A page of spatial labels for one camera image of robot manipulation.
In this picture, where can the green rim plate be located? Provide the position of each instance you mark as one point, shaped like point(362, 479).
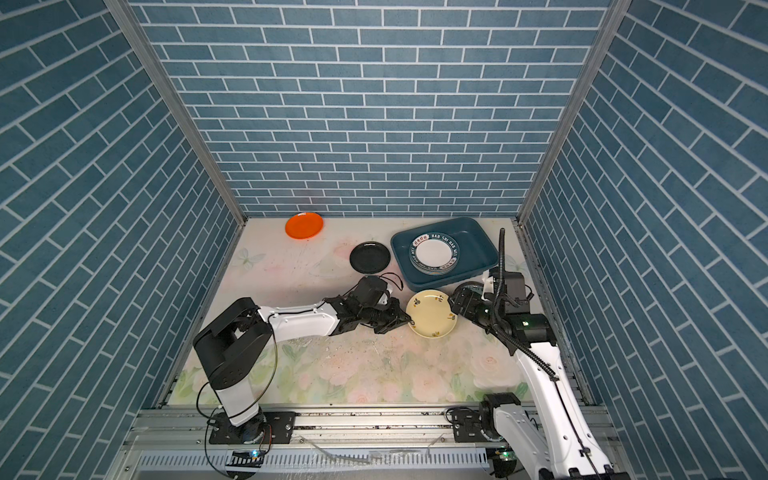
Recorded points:
point(434, 253)

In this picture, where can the teal plastic bin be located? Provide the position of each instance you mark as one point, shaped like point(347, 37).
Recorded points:
point(477, 253)

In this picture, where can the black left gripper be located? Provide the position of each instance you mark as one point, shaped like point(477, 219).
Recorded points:
point(395, 316)

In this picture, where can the aluminium front rail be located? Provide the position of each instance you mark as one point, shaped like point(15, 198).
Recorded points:
point(332, 442)

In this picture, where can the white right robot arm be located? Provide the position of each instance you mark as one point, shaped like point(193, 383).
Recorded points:
point(560, 444)

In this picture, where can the yellow floral plate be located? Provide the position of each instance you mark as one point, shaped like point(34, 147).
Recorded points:
point(431, 314)

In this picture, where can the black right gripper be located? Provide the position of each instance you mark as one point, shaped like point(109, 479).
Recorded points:
point(470, 307)

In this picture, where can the black plate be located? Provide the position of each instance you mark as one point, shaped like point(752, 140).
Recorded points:
point(370, 257)

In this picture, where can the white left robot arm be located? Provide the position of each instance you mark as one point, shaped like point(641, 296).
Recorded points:
point(230, 346)

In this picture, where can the orange plate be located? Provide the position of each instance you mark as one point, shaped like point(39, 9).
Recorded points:
point(304, 225)

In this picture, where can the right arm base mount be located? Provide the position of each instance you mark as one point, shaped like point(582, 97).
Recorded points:
point(467, 425)

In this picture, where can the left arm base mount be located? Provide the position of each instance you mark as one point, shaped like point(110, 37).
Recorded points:
point(265, 428)

